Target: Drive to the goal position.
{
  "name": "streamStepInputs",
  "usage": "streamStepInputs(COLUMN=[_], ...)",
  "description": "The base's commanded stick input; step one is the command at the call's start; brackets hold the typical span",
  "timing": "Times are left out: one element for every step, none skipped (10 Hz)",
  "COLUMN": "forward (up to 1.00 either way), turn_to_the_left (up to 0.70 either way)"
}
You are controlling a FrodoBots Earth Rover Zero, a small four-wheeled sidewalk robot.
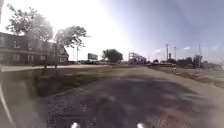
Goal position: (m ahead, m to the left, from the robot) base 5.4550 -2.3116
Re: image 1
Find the utility pole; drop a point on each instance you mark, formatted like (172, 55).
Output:
(167, 51)
(175, 52)
(199, 56)

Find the steel frame structure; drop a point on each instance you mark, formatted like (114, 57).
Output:
(136, 59)

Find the dark brick house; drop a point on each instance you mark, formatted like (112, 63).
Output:
(20, 50)

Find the dry grass verge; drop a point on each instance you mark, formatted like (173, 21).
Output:
(66, 78)

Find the row of trees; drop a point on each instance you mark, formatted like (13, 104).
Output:
(183, 61)

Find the grey asphalt path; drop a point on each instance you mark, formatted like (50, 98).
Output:
(133, 93)

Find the billboard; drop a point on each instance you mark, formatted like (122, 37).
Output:
(92, 56)

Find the pale side road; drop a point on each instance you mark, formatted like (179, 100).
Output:
(50, 67)

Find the round dark tree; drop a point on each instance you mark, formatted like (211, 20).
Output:
(113, 55)

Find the gravel strip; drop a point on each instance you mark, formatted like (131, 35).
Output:
(56, 110)

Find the robot's own part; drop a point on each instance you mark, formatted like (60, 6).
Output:
(74, 125)
(140, 125)

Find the grey road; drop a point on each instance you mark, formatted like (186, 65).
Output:
(206, 74)

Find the thin pole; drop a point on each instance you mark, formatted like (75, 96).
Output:
(77, 53)
(73, 55)

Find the large leafy tree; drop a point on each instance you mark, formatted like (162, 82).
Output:
(28, 23)

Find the grass strip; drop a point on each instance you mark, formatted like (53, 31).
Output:
(186, 75)

